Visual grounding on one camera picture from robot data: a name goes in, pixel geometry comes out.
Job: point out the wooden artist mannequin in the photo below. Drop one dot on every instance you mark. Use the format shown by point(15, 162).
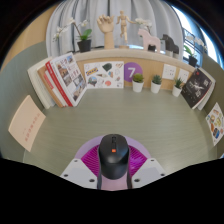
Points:
point(124, 23)

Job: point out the white picture sticker sheet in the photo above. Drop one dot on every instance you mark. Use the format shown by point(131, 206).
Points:
point(104, 75)

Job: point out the wooden hand model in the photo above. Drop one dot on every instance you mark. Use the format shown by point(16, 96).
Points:
point(106, 28)

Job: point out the white orchid plant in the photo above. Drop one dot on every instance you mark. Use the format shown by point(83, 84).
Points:
point(143, 22)

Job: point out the purple round number sign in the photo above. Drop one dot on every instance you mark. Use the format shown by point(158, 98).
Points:
point(132, 72)

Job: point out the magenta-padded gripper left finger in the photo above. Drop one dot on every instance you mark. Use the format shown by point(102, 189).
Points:
point(78, 170)

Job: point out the small plant in white pot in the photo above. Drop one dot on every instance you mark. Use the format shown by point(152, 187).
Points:
point(176, 91)
point(137, 86)
point(155, 87)

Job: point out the grey curtain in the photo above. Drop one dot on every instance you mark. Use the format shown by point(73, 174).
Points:
point(90, 10)

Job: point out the black book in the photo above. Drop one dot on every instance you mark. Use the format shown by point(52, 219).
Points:
point(196, 88)

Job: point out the pink horse figure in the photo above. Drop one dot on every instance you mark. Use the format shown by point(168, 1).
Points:
point(149, 40)

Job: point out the brown book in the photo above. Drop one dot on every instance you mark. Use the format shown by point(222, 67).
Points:
point(42, 72)

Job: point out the black horse figure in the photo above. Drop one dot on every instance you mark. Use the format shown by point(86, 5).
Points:
point(169, 43)

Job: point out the white wall socket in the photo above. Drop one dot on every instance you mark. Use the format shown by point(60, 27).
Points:
point(169, 72)
point(183, 75)

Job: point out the white orchid in black pot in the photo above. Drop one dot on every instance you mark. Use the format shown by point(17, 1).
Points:
point(192, 60)
point(84, 45)

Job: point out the thick white book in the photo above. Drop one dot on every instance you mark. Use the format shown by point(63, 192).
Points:
point(210, 95)

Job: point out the beige card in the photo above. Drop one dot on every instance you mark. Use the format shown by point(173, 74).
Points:
point(26, 123)

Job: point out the grey-green desk partition panel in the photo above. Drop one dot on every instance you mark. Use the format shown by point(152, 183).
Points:
point(216, 80)
point(16, 73)

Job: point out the black computer mouse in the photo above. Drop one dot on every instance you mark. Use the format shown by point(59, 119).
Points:
point(113, 160)

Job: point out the colourful sticker card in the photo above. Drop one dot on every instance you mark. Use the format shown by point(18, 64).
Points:
point(216, 124)

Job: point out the red and white magazine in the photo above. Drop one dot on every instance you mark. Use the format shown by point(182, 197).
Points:
point(68, 78)

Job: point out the dark-framed window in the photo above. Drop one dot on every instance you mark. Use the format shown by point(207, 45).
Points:
point(196, 30)

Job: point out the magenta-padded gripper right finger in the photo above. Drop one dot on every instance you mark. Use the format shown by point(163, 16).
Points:
point(148, 170)

